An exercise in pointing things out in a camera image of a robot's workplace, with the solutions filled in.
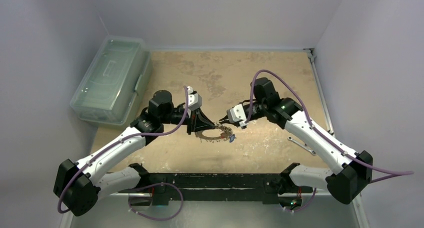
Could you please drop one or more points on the silver wrench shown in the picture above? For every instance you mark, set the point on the silver wrench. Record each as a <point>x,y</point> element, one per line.
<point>304,146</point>

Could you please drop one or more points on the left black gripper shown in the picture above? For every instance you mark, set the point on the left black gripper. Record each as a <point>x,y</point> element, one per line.
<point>198,121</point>

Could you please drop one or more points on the translucent green plastic storage box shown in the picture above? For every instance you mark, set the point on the translucent green plastic storage box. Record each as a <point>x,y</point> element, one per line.
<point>113,87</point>

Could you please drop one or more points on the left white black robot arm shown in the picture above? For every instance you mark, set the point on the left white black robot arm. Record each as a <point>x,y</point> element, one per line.
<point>77,183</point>

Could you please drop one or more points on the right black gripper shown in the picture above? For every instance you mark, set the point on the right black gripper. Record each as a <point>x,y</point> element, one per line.
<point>248,112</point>

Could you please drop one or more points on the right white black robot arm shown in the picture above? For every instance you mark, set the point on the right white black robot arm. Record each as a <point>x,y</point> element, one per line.
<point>348,171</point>

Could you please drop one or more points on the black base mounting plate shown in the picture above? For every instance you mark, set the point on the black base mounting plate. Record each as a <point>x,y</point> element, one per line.
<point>257,187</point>

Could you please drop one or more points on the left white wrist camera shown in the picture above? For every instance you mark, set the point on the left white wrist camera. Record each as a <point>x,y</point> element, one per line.
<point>194,99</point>

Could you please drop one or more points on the aluminium frame rail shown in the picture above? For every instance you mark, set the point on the aluminium frame rail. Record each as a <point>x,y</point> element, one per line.
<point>118,182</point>

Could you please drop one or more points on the blue plastic key tag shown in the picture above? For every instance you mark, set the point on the blue plastic key tag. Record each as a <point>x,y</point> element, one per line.
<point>232,138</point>

